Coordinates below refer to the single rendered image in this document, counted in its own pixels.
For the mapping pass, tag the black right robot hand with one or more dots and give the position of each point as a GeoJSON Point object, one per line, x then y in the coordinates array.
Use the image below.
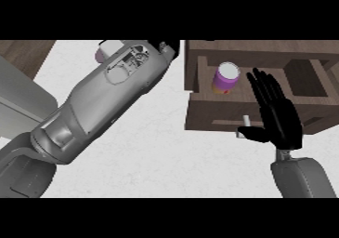
{"type": "Point", "coordinates": [279, 114]}

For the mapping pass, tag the brown wooden drawer front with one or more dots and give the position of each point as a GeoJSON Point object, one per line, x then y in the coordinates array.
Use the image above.
{"type": "Point", "coordinates": [222, 113]}

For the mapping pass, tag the purple can with white lid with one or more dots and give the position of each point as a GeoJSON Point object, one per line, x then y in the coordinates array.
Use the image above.
{"type": "Point", "coordinates": [108, 48]}
{"type": "Point", "coordinates": [226, 79]}

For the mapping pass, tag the pale grey appliance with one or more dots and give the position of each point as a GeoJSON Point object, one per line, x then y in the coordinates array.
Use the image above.
{"type": "Point", "coordinates": [14, 102]}

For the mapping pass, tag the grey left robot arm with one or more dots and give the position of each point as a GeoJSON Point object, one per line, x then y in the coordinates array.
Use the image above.
{"type": "Point", "coordinates": [108, 96]}

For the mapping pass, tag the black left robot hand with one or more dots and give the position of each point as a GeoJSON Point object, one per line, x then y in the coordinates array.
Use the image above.
{"type": "Point", "coordinates": [171, 46]}

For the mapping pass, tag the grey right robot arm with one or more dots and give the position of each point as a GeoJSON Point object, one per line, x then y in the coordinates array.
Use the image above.
{"type": "Point", "coordinates": [304, 178]}

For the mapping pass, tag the brown wooden panel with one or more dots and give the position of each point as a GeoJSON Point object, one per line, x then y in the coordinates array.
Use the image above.
{"type": "Point", "coordinates": [21, 51]}

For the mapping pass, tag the brown wooden drawer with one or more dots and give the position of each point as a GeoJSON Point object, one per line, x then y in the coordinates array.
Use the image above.
{"type": "Point", "coordinates": [267, 55]}
{"type": "Point", "coordinates": [222, 113]}

